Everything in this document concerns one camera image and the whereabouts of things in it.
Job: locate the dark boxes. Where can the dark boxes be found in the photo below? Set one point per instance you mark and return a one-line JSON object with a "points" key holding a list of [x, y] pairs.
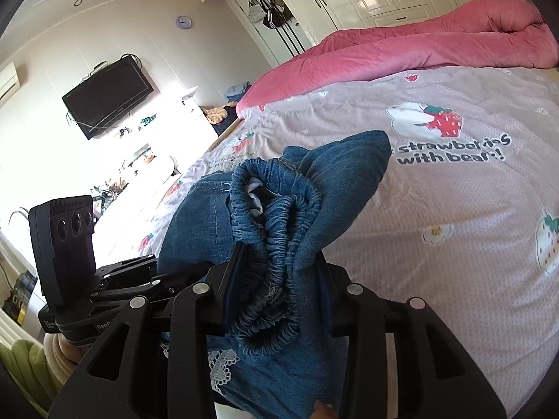
{"points": [[19, 297]]}

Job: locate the yellow patterned cloth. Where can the yellow patterned cloth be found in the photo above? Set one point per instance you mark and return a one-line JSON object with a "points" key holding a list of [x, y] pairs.
{"points": [[215, 115]]}

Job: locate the purple wall clock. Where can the purple wall clock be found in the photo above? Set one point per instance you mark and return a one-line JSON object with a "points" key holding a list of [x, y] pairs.
{"points": [[184, 22]]}

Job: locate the person's left forearm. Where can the person's left forearm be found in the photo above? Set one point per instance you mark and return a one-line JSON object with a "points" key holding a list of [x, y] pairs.
{"points": [[26, 371]]}

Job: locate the black hanging bag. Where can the black hanging bag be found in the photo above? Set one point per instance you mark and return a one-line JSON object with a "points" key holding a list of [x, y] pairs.
{"points": [[275, 11]]}

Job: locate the wooden bed frame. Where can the wooden bed frame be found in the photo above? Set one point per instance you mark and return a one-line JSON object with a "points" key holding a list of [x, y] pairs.
{"points": [[225, 133]]}

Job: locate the black wall television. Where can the black wall television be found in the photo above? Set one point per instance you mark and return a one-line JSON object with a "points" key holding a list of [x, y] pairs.
{"points": [[107, 96]]}

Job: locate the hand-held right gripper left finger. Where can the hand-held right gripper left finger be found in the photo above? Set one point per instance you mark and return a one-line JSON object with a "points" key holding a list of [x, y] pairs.
{"points": [[231, 288]]}

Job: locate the pink quilt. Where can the pink quilt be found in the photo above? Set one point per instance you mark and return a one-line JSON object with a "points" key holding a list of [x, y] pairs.
{"points": [[393, 48]]}

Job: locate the dark plant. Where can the dark plant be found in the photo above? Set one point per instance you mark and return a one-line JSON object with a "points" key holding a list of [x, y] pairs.
{"points": [[109, 194]]}

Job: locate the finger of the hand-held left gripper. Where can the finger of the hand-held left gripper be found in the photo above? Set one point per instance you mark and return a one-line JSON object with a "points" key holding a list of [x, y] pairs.
{"points": [[179, 281]]}

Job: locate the pink printed bedsheet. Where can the pink printed bedsheet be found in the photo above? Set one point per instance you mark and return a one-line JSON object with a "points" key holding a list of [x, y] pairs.
{"points": [[436, 227]]}

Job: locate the blue folded cloth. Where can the blue folded cloth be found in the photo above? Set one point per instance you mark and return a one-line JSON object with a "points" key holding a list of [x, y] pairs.
{"points": [[238, 91]]}

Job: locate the white air conditioner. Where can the white air conditioner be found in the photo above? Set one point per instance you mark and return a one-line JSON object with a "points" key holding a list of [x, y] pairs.
{"points": [[8, 83]]}

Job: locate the white door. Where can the white door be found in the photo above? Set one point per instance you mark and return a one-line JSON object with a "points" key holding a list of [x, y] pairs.
{"points": [[284, 43]]}

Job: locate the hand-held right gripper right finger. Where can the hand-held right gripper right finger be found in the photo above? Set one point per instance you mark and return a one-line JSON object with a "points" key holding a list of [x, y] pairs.
{"points": [[328, 301]]}

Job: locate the white hanging bag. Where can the white hanging bag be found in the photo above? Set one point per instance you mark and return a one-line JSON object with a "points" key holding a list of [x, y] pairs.
{"points": [[256, 10]]}

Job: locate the blue denim pants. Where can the blue denim pants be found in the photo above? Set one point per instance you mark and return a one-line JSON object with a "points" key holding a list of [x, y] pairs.
{"points": [[349, 174]]}

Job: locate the dark cloth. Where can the dark cloth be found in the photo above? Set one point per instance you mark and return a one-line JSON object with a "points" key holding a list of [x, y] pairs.
{"points": [[227, 122]]}

